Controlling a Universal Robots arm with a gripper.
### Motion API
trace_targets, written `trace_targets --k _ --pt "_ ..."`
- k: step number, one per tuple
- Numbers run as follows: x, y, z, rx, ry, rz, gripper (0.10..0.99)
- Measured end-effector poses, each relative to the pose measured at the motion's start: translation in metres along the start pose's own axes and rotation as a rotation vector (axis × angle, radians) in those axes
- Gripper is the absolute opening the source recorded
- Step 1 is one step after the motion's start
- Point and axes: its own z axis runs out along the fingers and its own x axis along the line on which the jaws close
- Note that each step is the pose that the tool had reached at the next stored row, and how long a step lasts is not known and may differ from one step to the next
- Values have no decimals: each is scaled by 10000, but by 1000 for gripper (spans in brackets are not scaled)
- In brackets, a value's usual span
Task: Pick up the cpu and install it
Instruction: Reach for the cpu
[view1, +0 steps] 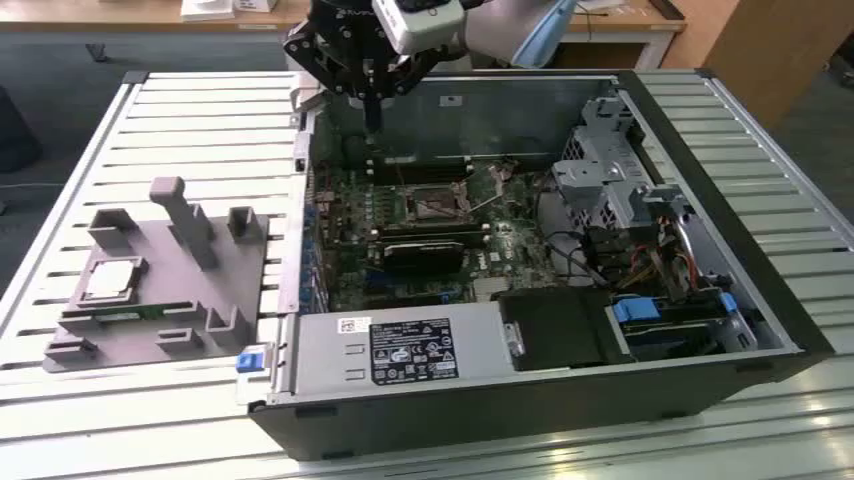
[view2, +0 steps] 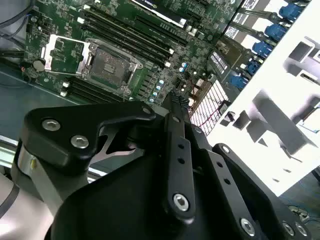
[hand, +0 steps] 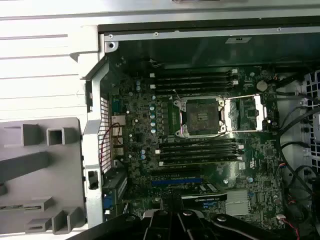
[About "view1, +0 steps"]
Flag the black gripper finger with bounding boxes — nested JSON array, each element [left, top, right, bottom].
[[280, 22, 376, 134], [373, 47, 443, 134]]

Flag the thin locking lever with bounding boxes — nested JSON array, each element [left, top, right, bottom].
[[389, 148, 408, 192]]

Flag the metal socket cover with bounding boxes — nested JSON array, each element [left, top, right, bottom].
[[459, 160, 520, 215]]

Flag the silver CPU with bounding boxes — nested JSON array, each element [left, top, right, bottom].
[[89, 259, 139, 297]]

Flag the CPU socket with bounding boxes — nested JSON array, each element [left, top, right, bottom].
[[397, 182, 476, 225]]

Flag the plain white box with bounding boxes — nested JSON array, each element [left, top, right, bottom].
[[179, 0, 237, 23]]

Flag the long wooden desk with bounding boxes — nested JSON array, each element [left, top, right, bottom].
[[0, 0, 688, 71]]

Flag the white paper sheets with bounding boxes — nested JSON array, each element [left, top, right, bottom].
[[574, 0, 643, 15]]

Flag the metal drive cage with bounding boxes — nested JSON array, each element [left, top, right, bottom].
[[547, 96, 696, 237]]

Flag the black graphics card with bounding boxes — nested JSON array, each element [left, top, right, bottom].
[[365, 238, 467, 277]]

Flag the green motherboard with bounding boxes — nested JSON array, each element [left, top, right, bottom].
[[307, 160, 570, 312]]

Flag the small silver heat sink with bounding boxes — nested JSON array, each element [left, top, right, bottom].
[[471, 278, 510, 302]]

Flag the grey parts rack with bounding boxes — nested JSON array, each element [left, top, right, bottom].
[[40, 174, 273, 375]]

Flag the wooden cabinet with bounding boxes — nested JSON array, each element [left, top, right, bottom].
[[663, 0, 854, 132]]

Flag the black plastic shroud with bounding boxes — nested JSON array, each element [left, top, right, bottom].
[[495, 286, 634, 373]]

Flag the green RAM stick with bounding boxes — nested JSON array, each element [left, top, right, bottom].
[[61, 298, 196, 322]]

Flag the silver power supply unit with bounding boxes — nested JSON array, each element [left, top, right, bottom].
[[264, 301, 530, 407]]

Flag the blue disk carrier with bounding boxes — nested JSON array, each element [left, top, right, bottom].
[[608, 293, 727, 362]]

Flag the black PC case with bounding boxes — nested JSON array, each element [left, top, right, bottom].
[[244, 68, 836, 462]]

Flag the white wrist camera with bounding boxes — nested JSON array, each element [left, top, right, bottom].
[[371, 0, 467, 55]]

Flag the coloured wire bundle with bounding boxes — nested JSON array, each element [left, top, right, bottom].
[[614, 213, 703, 302]]

